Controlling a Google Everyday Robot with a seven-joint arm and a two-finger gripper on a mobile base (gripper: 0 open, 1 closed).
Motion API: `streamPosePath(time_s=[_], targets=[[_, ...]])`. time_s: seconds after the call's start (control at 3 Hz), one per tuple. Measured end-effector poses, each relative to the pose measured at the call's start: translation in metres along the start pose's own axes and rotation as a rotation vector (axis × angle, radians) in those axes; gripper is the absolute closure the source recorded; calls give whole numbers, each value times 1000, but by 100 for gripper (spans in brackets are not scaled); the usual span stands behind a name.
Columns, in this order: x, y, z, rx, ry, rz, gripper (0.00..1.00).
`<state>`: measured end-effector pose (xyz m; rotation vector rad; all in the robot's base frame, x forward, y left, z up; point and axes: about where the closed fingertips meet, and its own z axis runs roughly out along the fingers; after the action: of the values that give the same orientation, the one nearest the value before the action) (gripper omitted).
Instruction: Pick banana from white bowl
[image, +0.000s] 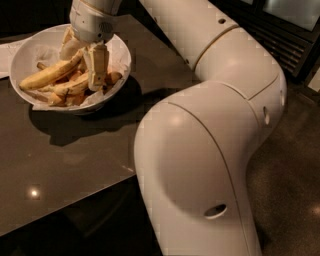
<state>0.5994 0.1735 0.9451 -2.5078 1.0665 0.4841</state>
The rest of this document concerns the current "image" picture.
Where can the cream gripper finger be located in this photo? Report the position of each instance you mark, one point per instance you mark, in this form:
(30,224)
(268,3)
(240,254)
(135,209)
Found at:
(96,57)
(71,46)

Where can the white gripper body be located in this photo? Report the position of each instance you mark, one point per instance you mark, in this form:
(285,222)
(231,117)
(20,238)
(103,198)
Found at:
(90,27)

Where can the yellow banana across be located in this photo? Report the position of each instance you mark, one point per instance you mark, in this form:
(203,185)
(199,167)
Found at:
(72,87)

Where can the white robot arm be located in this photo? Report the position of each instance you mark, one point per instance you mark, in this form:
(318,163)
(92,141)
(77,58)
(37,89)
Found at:
(192,149)

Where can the white bowl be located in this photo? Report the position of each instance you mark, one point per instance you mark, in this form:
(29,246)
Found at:
(19,70)

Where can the long yellow banana upper left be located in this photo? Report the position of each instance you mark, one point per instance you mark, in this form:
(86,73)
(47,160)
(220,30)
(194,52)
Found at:
(52,73)

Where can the orange plantain right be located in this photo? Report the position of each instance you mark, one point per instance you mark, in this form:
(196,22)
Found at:
(113,77)

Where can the orange plantain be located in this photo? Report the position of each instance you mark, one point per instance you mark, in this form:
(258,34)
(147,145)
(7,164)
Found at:
(113,77)
(65,100)

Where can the orange plantain bottom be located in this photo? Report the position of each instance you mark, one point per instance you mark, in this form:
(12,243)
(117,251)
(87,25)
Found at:
(65,100)

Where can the dark cabinets background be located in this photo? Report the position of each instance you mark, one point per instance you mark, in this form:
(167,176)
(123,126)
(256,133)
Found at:
(26,16)

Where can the white cloth left edge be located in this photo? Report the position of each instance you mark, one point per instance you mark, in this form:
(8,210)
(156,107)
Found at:
(7,52)

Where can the black slatted appliance grille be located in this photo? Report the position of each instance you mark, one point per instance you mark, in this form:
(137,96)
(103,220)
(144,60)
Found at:
(289,29)

